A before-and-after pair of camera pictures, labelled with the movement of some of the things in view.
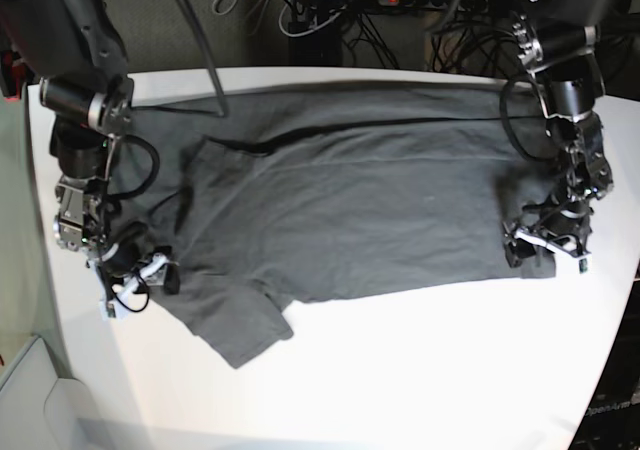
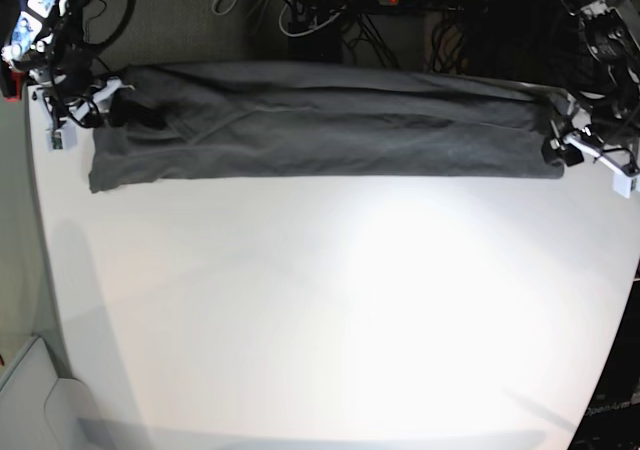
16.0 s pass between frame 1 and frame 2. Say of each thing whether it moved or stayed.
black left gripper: moved
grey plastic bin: stayed
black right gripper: moved
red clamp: stayed
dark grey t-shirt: moved
